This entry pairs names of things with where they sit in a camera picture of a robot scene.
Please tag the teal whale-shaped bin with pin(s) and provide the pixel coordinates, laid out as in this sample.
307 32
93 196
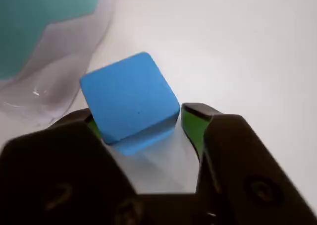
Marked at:
37 36

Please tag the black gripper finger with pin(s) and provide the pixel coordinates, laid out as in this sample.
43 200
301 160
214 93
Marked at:
242 175
54 180

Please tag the blue cube block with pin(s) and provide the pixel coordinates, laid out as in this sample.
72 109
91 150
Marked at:
128 98

